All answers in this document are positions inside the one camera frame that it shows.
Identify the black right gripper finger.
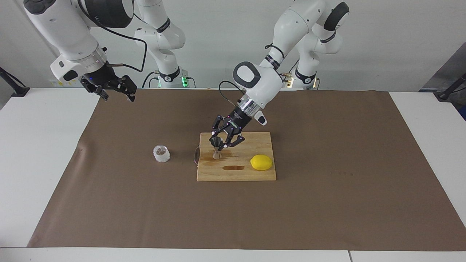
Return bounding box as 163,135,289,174
109,75,138,103
95,84,110,102

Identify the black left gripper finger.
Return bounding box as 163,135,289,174
209,115,230,146
221,127,245,149

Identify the steel double jigger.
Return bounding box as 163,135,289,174
210,136,224,160

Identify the clear textured glass cup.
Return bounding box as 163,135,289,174
153,145,171,163

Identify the yellow lemon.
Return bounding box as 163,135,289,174
250,154,273,171

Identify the wooden cutting board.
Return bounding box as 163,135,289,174
193,132,277,182

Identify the black clamp stand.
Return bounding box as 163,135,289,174
0,67,30,98
437,73,466,101

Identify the brown paper table mat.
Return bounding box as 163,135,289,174
27,88,466,251

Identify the dark grey panel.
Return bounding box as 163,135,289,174
419,42,466,92

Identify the black right base cable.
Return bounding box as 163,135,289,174
142,70,161,88

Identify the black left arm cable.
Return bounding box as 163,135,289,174
218,44,292,108

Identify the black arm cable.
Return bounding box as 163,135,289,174
218,44,292,108
78,0,148,72

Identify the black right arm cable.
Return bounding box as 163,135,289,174
78,0,148,72

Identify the white wall socket box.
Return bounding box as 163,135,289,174
49,78,84,88

